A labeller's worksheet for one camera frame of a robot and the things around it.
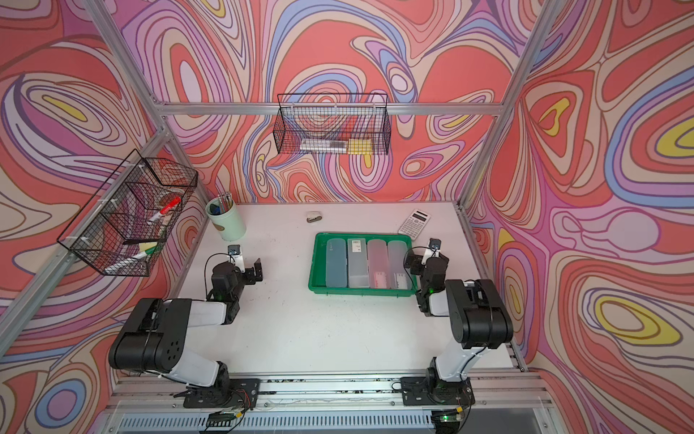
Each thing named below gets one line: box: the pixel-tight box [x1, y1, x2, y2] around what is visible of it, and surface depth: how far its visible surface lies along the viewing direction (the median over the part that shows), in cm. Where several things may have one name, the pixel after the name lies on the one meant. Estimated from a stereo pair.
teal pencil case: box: [325, 237, 347, 288], surface depth 98 cm
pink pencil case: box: [366, 238, 391, 290], surface depth 98 cm
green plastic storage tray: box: [308, 232, 419, 298], surface depth 98 cm
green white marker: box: [103, 245, 158, 274], surface depth 73 cm
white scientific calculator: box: [397, 208, 432, 242], surface depth 113 cm
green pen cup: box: [205, 191, 247, 242], surface depth 103 cm
